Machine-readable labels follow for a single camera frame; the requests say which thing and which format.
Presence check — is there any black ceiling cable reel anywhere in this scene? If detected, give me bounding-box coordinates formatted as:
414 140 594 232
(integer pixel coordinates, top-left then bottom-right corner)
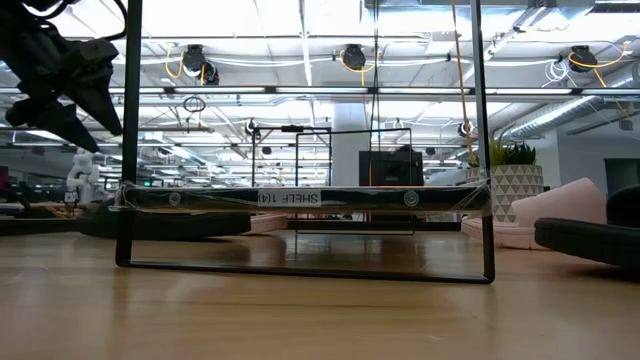
339 43 369 72
567 44 600 74
180 43 221 86

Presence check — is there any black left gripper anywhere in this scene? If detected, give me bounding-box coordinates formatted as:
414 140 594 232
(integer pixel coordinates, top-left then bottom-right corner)
0 0 124 154

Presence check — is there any white shelf label sticker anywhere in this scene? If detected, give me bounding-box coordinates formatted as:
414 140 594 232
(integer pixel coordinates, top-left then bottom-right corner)
257 188 322 207

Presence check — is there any silver ventilation duct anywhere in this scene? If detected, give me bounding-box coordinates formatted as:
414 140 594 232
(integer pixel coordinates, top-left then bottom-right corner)
502 94 601 142

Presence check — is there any pink slide sandal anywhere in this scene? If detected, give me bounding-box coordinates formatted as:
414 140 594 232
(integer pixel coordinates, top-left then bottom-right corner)
460 177 608 251

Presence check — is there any yellow cable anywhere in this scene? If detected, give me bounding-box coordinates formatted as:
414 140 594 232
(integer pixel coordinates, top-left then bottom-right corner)
449 0 477 169

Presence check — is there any thin black metal stand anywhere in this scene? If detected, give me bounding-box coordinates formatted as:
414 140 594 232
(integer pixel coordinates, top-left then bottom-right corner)
250 124 333 188

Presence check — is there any white robot figure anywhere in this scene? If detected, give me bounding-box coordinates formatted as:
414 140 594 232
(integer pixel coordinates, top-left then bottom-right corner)
64 147 102 205

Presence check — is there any white building column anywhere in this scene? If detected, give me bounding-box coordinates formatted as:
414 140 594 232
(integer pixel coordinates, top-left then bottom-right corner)
330 102 375 187

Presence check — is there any black slide sandal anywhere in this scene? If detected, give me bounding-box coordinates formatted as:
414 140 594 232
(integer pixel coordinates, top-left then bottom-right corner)
533 183 640 270

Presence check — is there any black computer box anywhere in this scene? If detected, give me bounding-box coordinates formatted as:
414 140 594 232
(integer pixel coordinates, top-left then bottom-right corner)
358 148 425 188

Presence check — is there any wooden shelf with black frame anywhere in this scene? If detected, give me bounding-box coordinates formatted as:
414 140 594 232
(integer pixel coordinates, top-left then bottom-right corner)
114 0 496 285

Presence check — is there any black hanging cable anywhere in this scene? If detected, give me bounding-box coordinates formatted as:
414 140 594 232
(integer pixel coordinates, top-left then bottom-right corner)
371 0 382 151

